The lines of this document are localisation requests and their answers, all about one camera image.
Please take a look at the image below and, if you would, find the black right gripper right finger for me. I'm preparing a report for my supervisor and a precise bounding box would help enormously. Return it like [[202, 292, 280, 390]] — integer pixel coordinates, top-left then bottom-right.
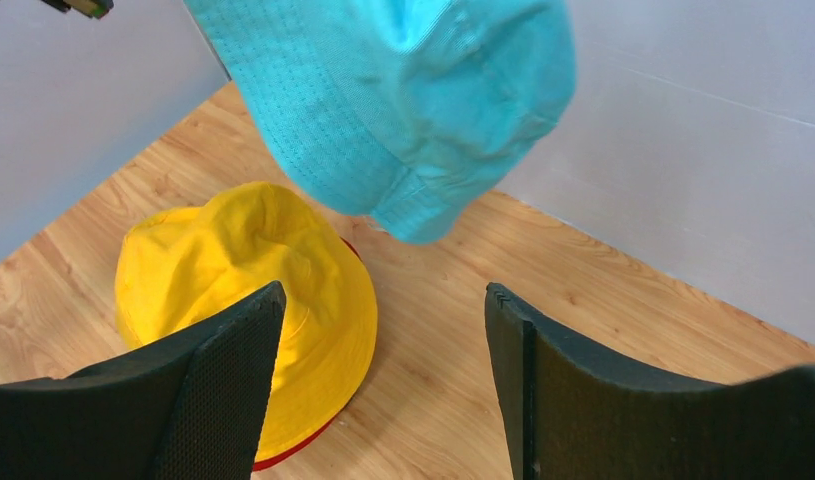
[[484, 283, 815, 479]]

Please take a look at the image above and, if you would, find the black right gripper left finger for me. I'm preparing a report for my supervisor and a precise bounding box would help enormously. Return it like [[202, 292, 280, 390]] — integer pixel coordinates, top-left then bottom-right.
[[0, 282, 286, 479]]

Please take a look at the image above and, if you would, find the red bucket hat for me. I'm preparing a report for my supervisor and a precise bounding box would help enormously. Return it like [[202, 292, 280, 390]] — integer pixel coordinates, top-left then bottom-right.
[[253, 240, 378, 471]]

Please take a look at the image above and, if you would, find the yellow bucket hat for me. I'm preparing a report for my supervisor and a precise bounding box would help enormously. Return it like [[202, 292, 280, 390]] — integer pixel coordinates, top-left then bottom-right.
[[114, 181, 380, 464]]

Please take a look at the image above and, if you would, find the light blue bucket hat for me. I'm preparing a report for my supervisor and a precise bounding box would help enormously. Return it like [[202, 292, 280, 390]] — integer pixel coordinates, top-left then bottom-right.
[[187, 1, 576, 244]]

